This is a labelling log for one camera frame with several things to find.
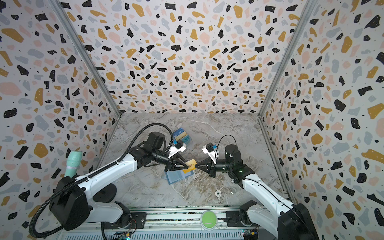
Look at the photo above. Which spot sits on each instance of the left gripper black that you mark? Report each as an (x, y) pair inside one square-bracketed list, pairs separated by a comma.
[(174, 162)]

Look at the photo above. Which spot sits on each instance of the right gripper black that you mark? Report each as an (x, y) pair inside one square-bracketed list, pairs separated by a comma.
[(211, 166)]

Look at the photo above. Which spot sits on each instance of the gold yellow credit card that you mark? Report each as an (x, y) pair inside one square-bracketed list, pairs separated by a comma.
[(191, 166)]

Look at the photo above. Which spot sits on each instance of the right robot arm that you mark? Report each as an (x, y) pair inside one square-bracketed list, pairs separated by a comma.
[(277, 215)]

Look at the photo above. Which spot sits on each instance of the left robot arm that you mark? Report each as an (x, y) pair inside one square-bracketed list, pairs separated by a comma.
[(87, 199)]

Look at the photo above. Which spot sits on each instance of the white poker chip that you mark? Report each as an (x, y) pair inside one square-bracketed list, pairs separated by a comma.
[(218, 194)]

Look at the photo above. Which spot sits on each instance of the green push button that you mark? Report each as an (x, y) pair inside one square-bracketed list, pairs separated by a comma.
[(209, 220)]

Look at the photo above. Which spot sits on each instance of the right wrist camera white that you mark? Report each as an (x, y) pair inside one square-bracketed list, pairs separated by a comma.
[(212, 151)]

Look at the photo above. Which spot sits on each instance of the aluminium front rail frame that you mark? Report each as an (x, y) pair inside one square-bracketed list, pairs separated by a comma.
[(171, 223)]

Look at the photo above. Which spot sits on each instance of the mint green cylinder handle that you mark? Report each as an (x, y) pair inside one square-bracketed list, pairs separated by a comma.
[(73, 162)]

